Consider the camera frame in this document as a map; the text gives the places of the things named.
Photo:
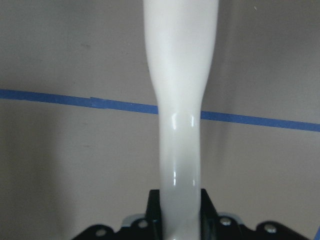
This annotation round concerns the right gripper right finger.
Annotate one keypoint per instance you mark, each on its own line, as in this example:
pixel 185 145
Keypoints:
pixel 208 218

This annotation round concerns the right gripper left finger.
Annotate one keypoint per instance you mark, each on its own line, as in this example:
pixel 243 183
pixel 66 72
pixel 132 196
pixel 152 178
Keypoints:
pixel 153 209

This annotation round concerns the white hand brush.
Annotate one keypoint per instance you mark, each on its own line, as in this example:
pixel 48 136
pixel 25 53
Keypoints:
pixel 180 38

